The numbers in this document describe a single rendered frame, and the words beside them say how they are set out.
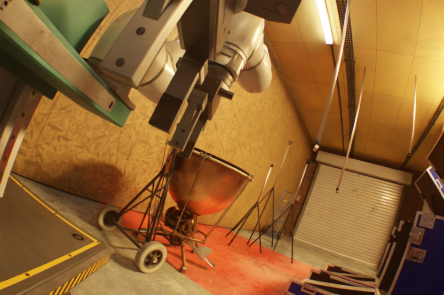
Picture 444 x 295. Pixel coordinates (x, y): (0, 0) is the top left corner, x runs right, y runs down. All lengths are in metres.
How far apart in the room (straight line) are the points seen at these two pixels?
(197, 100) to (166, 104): 0.13
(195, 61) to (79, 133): 1.85
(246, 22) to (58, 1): 0.43
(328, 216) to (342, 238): 0.85
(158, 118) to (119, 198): 2.25
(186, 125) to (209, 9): 0.24
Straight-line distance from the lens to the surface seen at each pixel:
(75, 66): 0.45
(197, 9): 0.23
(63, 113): 2.01
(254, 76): 0.64
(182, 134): 0.41
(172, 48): 0.80
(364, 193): 8.03
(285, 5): 0.27
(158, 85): 0.74
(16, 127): 0.68
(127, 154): 2.36
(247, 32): 0.54
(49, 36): 0.38
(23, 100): 0.66
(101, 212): 1.70
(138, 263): 1.35
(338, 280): 2.92
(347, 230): 7.90
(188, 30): 0.26
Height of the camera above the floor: 0.62
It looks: 13 degrees up
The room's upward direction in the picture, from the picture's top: 24 degrees clockwise
